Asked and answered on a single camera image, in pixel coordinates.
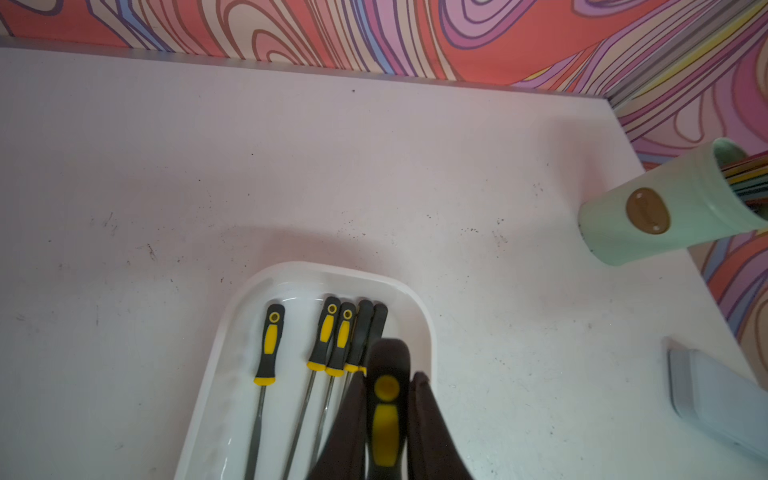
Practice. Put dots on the coloured pencils bundle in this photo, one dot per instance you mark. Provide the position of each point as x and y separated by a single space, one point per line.
747 179

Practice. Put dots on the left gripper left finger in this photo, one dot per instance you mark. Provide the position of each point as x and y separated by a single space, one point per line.
343 456

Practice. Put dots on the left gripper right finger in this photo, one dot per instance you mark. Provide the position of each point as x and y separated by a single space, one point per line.
431 452

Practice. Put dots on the green pencil cup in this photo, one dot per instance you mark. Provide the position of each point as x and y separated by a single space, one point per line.
681 203

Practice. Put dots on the white storage tray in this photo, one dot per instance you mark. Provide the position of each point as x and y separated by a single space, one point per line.
218 441

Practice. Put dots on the white plastic lid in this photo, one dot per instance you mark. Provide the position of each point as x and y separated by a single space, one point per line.
717 400

